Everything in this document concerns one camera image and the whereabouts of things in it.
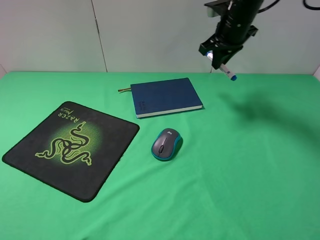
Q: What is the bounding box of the green tablecloth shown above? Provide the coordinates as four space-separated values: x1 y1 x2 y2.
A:
0 72 320 240

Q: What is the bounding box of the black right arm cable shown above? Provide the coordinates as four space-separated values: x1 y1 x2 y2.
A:
258 0 320 13

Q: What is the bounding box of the brown ribbon bookmark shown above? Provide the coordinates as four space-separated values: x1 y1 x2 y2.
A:
118 87 131 93

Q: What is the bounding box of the blue white marker pen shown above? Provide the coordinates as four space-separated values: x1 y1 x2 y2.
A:
206 51 237 81

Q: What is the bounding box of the black green mouse pad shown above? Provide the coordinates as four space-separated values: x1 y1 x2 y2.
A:
2 101 140 203

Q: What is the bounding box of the dark blue notebook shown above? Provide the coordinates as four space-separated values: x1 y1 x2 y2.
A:
130 77 203 119

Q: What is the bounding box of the grey teal computer mouse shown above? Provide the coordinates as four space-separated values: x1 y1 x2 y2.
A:
151 128 182 162

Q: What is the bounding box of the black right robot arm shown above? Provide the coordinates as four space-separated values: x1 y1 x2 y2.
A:
199 0 263 70

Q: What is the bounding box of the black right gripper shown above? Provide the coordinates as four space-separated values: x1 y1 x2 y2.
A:
199 16 258 70

